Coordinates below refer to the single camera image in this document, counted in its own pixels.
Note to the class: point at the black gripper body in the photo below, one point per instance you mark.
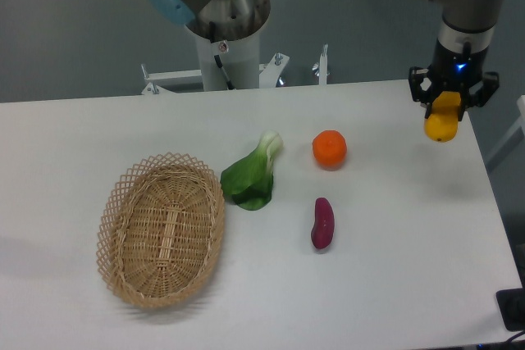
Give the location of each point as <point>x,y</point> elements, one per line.
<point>457,61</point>

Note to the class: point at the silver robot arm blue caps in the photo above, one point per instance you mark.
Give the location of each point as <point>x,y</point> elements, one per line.
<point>237,19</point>

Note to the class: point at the white furniture edge right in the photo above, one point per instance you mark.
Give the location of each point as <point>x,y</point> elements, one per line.
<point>510,139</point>

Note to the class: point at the orange carrot chunk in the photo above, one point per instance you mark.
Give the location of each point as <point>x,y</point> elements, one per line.
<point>329,149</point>

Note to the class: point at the purple sweet potato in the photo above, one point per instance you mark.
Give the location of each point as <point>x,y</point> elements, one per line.
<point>324,224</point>

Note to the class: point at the green bok choy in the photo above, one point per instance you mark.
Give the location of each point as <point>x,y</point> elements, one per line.
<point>248,182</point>

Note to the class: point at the black device at table edge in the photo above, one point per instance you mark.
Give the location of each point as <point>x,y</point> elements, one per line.
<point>511,305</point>

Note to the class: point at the woven wicker basket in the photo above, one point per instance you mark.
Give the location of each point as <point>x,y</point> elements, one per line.
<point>161,231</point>

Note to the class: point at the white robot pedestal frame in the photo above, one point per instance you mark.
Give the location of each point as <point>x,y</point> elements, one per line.
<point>223,65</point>

